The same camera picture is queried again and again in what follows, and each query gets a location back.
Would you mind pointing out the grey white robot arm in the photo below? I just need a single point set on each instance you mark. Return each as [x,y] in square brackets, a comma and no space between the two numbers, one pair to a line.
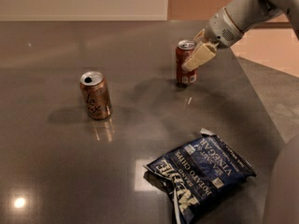
[246,14]

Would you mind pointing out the red coke can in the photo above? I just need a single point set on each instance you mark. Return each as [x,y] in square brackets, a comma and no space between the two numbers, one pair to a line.
[183,51]

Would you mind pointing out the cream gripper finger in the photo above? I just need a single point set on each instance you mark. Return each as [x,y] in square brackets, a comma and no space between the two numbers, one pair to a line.
[200,36]
[201,53]

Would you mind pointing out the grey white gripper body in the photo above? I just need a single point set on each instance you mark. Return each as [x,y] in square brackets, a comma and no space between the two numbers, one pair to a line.
[220,28]

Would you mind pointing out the blue potato chips bag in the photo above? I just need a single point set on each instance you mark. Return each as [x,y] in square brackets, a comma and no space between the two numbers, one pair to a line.
[198,172]

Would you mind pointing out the orange LaCroix can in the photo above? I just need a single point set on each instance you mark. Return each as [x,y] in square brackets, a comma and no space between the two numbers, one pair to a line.
[95,94]

